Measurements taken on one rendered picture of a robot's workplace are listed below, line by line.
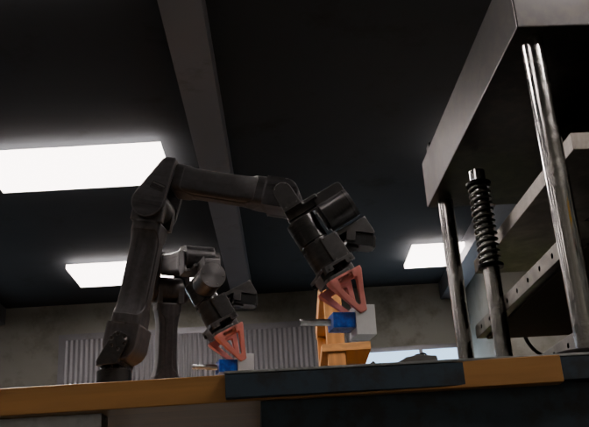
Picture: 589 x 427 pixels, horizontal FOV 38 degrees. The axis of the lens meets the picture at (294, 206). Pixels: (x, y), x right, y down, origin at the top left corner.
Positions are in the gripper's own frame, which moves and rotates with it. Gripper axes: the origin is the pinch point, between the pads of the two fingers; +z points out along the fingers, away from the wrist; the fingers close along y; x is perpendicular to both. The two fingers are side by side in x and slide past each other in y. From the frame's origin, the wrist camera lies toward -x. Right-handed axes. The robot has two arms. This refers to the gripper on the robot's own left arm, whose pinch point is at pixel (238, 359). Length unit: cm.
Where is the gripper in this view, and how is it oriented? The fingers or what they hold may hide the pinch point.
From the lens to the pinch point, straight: 190.7
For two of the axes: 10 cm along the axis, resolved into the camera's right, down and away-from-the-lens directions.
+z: 5.1, 8.4, -1.9
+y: -2.7, 3.6, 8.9
